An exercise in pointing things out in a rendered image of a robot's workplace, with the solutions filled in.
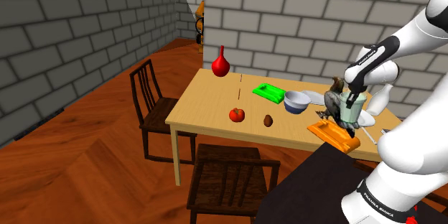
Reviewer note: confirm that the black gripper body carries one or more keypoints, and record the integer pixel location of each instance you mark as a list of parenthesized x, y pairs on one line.
[(357, 90)]

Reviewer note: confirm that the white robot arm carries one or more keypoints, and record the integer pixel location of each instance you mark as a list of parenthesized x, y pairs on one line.
[(402, 153)]

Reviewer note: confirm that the pale green cup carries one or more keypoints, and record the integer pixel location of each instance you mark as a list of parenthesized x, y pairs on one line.
[(351, 114)]

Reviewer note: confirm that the white bottle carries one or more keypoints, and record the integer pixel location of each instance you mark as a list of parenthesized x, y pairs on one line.
[(378, 103)]

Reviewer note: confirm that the grey brown bird figure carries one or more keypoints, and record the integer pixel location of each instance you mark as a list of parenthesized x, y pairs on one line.
[(331, 106)]

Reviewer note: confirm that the white plate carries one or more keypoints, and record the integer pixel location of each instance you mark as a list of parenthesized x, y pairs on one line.
[(366, 120), (315, 97)]

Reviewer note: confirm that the white knife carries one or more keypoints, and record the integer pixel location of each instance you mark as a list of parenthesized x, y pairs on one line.
[(369, 135)]

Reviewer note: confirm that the grey cutlery piece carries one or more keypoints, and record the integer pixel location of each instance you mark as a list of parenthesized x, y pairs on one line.
[(385, 131)]

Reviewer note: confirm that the orange tray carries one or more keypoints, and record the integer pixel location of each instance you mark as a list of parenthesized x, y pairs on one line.
[(332, 135)]

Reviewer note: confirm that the white and blue bowl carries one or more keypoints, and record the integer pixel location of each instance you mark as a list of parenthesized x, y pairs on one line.
[(295, 104)]

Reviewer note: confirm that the green tray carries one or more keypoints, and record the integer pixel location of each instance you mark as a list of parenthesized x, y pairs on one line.
[(267, 92)]

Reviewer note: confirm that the brown kiwi fruit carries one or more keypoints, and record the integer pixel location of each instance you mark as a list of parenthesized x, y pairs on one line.
[(268, 121)]

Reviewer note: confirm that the dark robot stand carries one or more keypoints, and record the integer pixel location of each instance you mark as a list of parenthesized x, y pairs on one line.
[(308, 188)]

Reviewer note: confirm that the red tomato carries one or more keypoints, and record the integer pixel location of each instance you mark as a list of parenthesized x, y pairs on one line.
[(237, 115)]

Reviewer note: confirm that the red long-necked vase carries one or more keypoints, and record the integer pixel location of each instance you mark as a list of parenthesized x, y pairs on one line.
[(220, 66)]

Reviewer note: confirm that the dark wooden chair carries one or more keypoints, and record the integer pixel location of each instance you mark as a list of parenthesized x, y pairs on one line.
[(224, 156), (161, 113)]

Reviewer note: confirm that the light wooden table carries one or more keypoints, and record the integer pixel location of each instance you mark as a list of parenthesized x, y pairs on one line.
[(206, 104)]

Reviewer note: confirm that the yellow orange object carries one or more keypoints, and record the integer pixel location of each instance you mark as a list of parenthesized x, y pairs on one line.
[(200, 16)]

